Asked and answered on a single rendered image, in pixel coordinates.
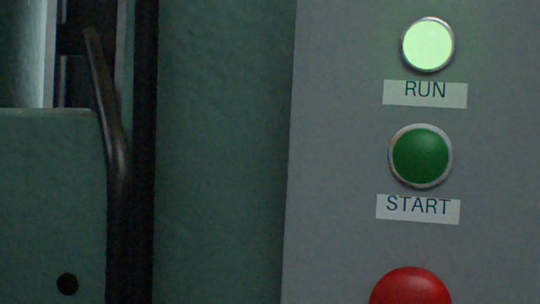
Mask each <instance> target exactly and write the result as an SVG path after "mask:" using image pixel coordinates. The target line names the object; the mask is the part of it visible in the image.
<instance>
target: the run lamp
mask: <svg viewBox="0 0 540 304"><path fill-rule="evenodd" d="M400 51H401V54H402V58H403V60H404V61H405V62H406V64H407V65H408V66H409V67H411V68H413V69H414V70H416V71H419V72H421V73H433V72H437V71H439V70H441V69H442V68H444V67H446V66H447V65H448V64H449V63H450V61H451V59H452V58H453V57H454V54H455V52H456V38H455V35H454V33H453V31H452V29H451V28H450V26H449V25H448V24H446V23H445V22H444V21H442V20H440V19H437V18H432V17H423V18H421V19H416V20H414V21H413V22H412V23H411V24H409V25H408V27H407V28H406V29H405V30H404V31H403V33H402V37H401V40H400Z"/></svg>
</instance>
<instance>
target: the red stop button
mask: <svg viewBox="0 0 540 304"><path fill-rule="evenodd" d="M370 304H453V302H452V298H451V293H450V292H449V290H448V288H447V286H446V285H445V283H444V282H443V281H442V280H441V279H440V278H439V277H438V276H437V275H435V274H433V273H432V272H430V271H428V270H427V269H422V268H418V267H403V268H399V269H394V270H392V271H391V272H389V273H388V274H386V275H385V276H383V277H382V278H381V279H380V281H379V282H378V283H377V285H376V286H375V287H374V289H373V291H372V293H371V296H370Z"/></svg>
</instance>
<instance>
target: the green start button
mask: <svg viewBox="0 0 540 304"><path fill-rule="evenodd" d="M454 160H455V151H454V147H453V144H452V142H451V140H450V138H449V137H448V136H447V134H446V133H445V132H444V131H443V130H441V129H440V128H438V127H436V126H434V125H432V124H428V123H423V122H422V123H414V124H411V125H408V126H406V127H405V128H403V129H401V130H400V131H399V132H398V133H397V134H396V135H395V136H394V137H393V139H392V141H391V143H390V146H389V149H388V163H389V166H390V169H391V172H392V173H393V175H394V176H395V178H396V179H397V180H398V181H399V182H401V183H402V184H404V185H406V186H408V187H411V188H416V189H427V188H431V187H435V186H437V185H439V184H440V183H441V182H443V181H444V180H445V179H446V178H447V177H448V176H449V174H450V172H451V170H452V167H453V165H454Z"/></svg>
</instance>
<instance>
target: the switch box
mask: <svg viewBox="0 0 540 304"><path fill-rule="evenodd" d="M423 17H432V18H437V19H440V20H442V21H444V22H445V23H446V24H448V25H449V26H450V28H451V29H452V31H453V33H454V35H455V38H456V52H455V54H454V57H453V58H452V59H451V61H450V63H449V64H448V65H447V66H446V67H444V68H442V69H441V70H439V71H437V72H433V73H421V72H419V71H416V70H414V69H413V68H411V67H409V66H408V65H407V64H406V62H405V61H404V60H403V58H402V54H401V51H400V40H401V37H402V33H403V31H404V30H405V29H406V28H407V27H408V25H409V24H411V23H412V22H413V21H414V20H416V19H421V18H423ZM385 79H395V80H412V81H429V82H446V83H464V84H468V86H467V109H466V108H450V107H434V106H405V105H388V104H383V95H384V80H385ZM422 122H423V123H428V124H432V125H434V126H436V127H438V128H440V129H441V130H443V131H444V132H445V133H446V134H447V136H448V137H449V138H450V140H451V142H452V144H453V147H454V151H455V160H454V165H453V167H452V170H451V172H450V174H449V176H448V177H447V178H446V179H445V180H444V181H443V182H441V183H440V184H439V185H437V186H435V187H431V188H427V189H416V188H411V187H408V186H406V185H404V184H402V183H401V182H399V181H398V180H397V179H396V178H395V176H394V175H393V173H392V171H391V169H390V166H389V163H388V149H389V146H390V143H391V141H392V139H393V137H394V136H395V135H396V134H397V133H398V132H399V131H400V130H401V129H403V128H405V127H406V126H408V125H411V124H414V123H422ZM377 194H385V195H397V196H409V197H421V198H443V199H455V200H461V204H460V218H459V225H450V224H439V223H428V222H417V221H406V220H384V219H377V218H376V208H377ZM403 267H418V268H422V269H427V270H428V271H430V272H432V273H433V274H435V275H437V276H438V277H439V278H440V279H441V280H442V281H443V282H444V283H445V285H446V286H447V288H448V290H449V292H450V293H451V298H452V302H453V304H540V0H297V9H296V25H295V40H294V70H293V85H292V101H291V116H290V131H289V162H288V177H287V192H286V208H285V223H284V239H283V268H282V284H281V299H280V304H370V296H371V293H372V291H373V289H374V287H375V286H376V285H377V283H378V282H379V281H380V279H381V278H382V277H383V276H385V275H386V274H388V273H389V272H391V271H392V270H394V269H399V268H403Z"/></svg>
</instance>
